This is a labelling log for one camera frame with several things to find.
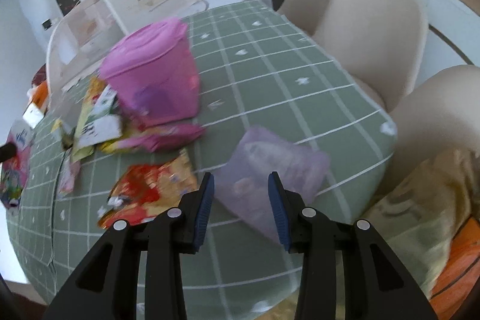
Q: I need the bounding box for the mesh food cover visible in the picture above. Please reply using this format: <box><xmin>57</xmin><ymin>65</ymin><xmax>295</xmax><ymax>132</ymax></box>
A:
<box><xmin>46</xmin><ymin>0</ymin><xmax>210</xmax><ymax>92</ymax></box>

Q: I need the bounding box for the translucent purple plastic packet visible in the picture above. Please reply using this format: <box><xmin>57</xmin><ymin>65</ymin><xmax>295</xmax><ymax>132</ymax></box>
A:
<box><xmin>214</xmin><ymin>125</ymin><xmax>331</xmax><ymax>243</ymax></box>

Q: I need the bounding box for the pink waste bin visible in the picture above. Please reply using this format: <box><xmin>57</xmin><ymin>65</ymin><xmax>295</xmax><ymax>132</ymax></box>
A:
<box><xmin>99</xmin><ymin>17</ymin><xmax>200</xmax><ymax>127</ymax></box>

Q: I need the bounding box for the orange cushion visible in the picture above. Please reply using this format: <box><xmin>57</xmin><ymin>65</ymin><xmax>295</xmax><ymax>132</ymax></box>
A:
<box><xmin>427</xmin><ymin>219</ymin><xmax>480</xmax><ymax>320</ymax></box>

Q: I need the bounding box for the orange packet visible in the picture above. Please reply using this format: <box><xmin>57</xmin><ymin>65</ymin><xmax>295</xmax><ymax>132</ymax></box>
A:
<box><xmin>33</xmin><ymin>80</ymin><xmax>50</xmax><ymax>111</ymax></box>

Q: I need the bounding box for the white sideboard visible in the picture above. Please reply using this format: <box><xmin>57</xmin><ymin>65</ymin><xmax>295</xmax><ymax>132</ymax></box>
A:
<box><xmin>310</xmin><ymin>0</ymin><xmax>480</xmax><ymax>63</ymax></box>

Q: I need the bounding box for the colourful printed packet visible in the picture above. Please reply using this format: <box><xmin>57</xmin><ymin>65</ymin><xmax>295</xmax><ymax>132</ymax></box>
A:
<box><xmin>0</xmin><ymin>119</ymin><xmax>34</xmax><ymax>209</ymax></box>

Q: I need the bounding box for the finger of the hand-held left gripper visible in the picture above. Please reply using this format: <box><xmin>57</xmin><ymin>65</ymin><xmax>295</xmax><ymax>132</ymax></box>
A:
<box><xmin>0</xmin><ymin>142</ymin><xmax>18</xmax><ymax>162</ymax></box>

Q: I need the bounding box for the white box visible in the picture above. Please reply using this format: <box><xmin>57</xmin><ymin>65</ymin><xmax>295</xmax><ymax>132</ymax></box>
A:
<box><xmin>22</xmin><ymin>103</ymin><xmax>45</xmax><ymax>129</ymax></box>

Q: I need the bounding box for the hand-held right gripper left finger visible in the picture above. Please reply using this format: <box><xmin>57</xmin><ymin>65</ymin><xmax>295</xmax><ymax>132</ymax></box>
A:
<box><xmin>44</xmin><ymin>172</ymin><xmax>215</xmax><ymax>320</ymax></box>

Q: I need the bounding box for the red gold snack packet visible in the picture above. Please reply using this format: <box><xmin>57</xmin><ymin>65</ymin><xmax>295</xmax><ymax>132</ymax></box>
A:
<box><xmin>97</xmin><ymin>151</ymin><xmax>200</xmax><ymax>229</ymax></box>

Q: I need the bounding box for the pale green plastic bag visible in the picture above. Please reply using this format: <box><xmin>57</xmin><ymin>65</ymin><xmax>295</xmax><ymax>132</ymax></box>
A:
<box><xmin>365</xmin><ymin>147</ymin><xmax>478</xmax><ymax>303</ymax></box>

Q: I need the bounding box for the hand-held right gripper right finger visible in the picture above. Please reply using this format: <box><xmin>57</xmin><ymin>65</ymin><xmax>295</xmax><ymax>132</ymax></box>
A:
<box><xmin>268</xmin><ymin>171</ymin><xmax>439</xmax><ymax>320</ymax></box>

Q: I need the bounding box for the pink packet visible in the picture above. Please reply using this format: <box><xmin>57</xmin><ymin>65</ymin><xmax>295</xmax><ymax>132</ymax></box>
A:
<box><xmin>112</xmin><ymin>122</ymin><xmax>208</xmax><ymax>153</ymax></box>

